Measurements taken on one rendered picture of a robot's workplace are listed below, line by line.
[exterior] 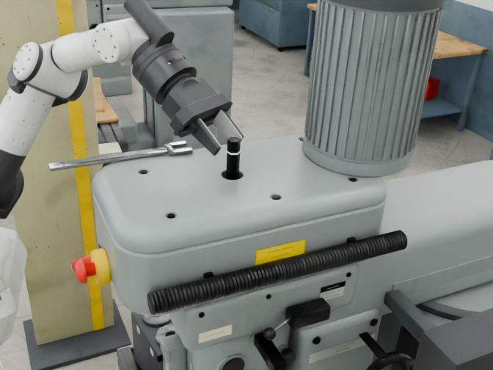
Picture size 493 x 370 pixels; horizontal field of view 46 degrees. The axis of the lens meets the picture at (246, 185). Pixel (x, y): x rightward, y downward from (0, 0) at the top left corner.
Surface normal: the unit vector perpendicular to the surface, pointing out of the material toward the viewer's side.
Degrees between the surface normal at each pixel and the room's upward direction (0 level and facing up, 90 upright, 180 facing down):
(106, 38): 90
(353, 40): 90
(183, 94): 31
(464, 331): 0
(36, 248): 90
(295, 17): 90
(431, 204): 0
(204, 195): 0
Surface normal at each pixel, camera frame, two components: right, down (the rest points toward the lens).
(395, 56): 0.18, 0.49
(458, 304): 0.04, -0.87
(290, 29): 0.42, 0.46
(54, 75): 0.61, 0.42
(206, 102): 0.44, -0.58
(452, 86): -0.91, 0.17
